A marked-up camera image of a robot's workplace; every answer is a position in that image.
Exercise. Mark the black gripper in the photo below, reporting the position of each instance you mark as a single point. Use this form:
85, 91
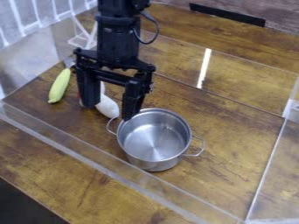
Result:
113, 61

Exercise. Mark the white plush mushroom red cap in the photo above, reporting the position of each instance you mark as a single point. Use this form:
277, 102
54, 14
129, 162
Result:
106, 106

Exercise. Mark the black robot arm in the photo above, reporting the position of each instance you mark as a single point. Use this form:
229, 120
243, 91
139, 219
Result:
123, 8

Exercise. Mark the silver metal pot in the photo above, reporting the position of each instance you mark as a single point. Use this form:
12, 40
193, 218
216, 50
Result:
156, 139

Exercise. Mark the clear acrylic triangular stand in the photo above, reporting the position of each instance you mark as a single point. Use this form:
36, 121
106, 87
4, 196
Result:
84, 39

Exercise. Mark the black bar on table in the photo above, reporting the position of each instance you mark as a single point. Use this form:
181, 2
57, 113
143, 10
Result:
228, 15

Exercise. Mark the yellow handled metal peeler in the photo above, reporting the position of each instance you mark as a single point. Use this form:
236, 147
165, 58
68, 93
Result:
61, 82

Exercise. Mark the clear acrylic tray wall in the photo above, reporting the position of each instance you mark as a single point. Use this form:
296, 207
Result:
167, 194

